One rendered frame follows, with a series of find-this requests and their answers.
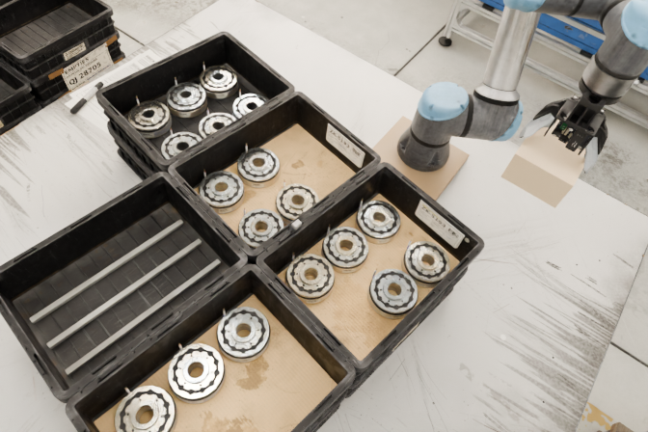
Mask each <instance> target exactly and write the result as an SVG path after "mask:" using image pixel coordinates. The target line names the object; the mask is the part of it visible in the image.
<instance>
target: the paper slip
mask: <svg viewBox="0 0 648 432"><path fill-rule="evenodd" d="M117 39H118V38H117V36H116V35H115V36H114V37H112V38H111V39H109V40H108V41H107V42H105V43H104V44H102V45H101V46H100V47H98V48H97V49H95V50H93V51H92V52H90V53H89V54H87V55H86V56H84V57H83V58H81V59H79V60H78V61H76V62H75V63H73V64H71V65H70V66H68V67H66V68H64V69H62V68H61V69H59V70H57V71H55V72H53V73H51V74H49V75H48V77H49V79H50V80H51V79H53V78H55V77H57V76H59V75H61V74H62V75H63V78H64V80H65V82H66V84H67V87H68V89H69V91H68V92H66V93H65V94H63V95H61V96H60V97H59V98H61V97H62V96H64V95H66V94H68V93H70V92H72V91H74V90H75V89H77V88H78V87H80V86H82V85H83V84H85V83H87V82H88V81H89V80H90V79H92V78H93V77H95V76H97V75H98V74H100V73H101V72H102V71H104V70H105V69H107V68H109V67H111V66H112V65H114V64H116V63H117V62H119V61H121V60H122V57H121V58H120V59H118V60H117V61H116V62H114V63H113V61H112V59H111V57H110V54H109V51H108V48H107V46H108V45H110V44H111V43H112V42H114V41H115V40H117ZM59 98H58V99H59Z"/></svg>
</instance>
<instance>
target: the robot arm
mask: <svg viewBox="0 0 648 432"><path fill-rule="evenodd" d="M503 3H504V4H505V6H504V10H503V13H502V17H501V20H500V23H499V28H498V32H497V35H496V39H495V42H494V45H493V49H492V52H491V56H490V59H489V62H488V66H487V68H486V72H485V75H484V78H483V81H482V82H481V83H479V84H477V85H476V86H475V87H474V91H473V94H467V92H466V90H465V89H464V88H462V87H458V85H457V84H455V83H451V82H438V83H435V84H432V85H431V86H429V87H428V88H427V89H426V90H425V91H424V92H423V94H422V96H421V98H420V99H419V101H418V108H417V111H416V112H415V115H414V118H413V121H412V123H411V125H410V126H409V127H408V128H407V129H406V130H405V131H404V132H403V133H402V135H401V136H400V138H399V141H398V143H397V152H398V155H399V157H400V158H401V160H402V161H403V162H404V163H405V164H406V165H407V166H409V167H411V168H412V169H415V170H417V171H421V172H435V171H438V170H440V169H441V168H442V167H443V166H444V165H445V164H446V161H447V159H448V158H449V153H450V139H451V137H452V136H453V137H462V138H470V139H478V140H487V141H489V142H495V141H499V142H504V141H507V140H508V139H510V138H512V137H513V136H514V134H515V133H516V132H517V130H518V128H519V126H520V124H521V121H522V118H523V116H522V114H523V112H524V107H523V103H522V102H521V101H520V100H519V99H520V95H519V93H518V92H517V86H518V83H519V80H520V77H521V74H522V71H523V68H524V65H525V62H526V59H527V54H528V51H529V49H530V46H531V43H532V40H533V37H534V34H535V31H536V28H537V24H538V21H539V18H540V15H541V14H555V15H563V16H571V17H578V18H586V19H594V20H598V21H599V23H600V25H601V27H602V30H603V32H604V33H605V35H606V39H605V40H604V42H603V43H602V45H601V46H600V48H599V49H598V51H597V52H596V54H595V55H594V57H593V58H592V60H591V61H590V63H589V64H588V66H587V67H586V69H585V70H584V72H583V74H582V78H581V79H580V81H579V88H580V91H581V93H582V96H577V95H575V94H574V95H573V96H568V97H566V98H563V99H561V100H558V101H553V102H551V103H549V104H547V105H546V106H544V107H543V108H542V109H541V110H540V111H539V112H538V113H537V114H536V115H535V116H534V117H533V118H532V119H531V120H530V121H529V122H528V123H527V124H526V126H525V127H524V128H523V130H522V131H521V133H520V135H519V137H520V138H522V137H524V138H528V137H530V136H531V135H533V134H534V133H535V132H536V131H538V130H539V129H541V128H543V127H548V130H547V131H546V133H545V134H544V137H545V136H546V134H547V133H548V131H549V130H550V128H551V127H552V126H554V124H555V123H556V121H557V120H559V122H558V123H557V126H556V127H555V129H554V130H553V132H552V135H553V136H555V137H557V138H559V139H558V140H559V141H561V142H562V143H564V144H566V143H567V145H566V146H565V147H566V148H567V149H569V150H571V151H575V150H576V149H580V152H579V155H580V154H581V153H582V151H583V150H584V149H585V155H584V158H585V160H584V166H583V168H584V173H585V174H588V173H589V172H590V171H591V170H592V169H593V167H594V165H595V164H596V162H597V159H598V157H599V155H600V153H601V151H602V149H603V147H604V144H605V142H606V140H607V138H608V127H607V125H606V115H605V111H606V110H605V109H603V107H604V106H605V105H612V104H615V103H617V102H618V101H619V100H620V98H621V97H622V96H623V95H624V94H625V93H626V92H627V91H628V90H629V89H630V87H631V86H632V85H635V86H637V85H638V84H639V82H640V81H639V80H637V78H638V77H639V76H640V75H641V73H642V72H643V71H644V70H645V69H646V68H647V67H648V0H503Z"/></svg>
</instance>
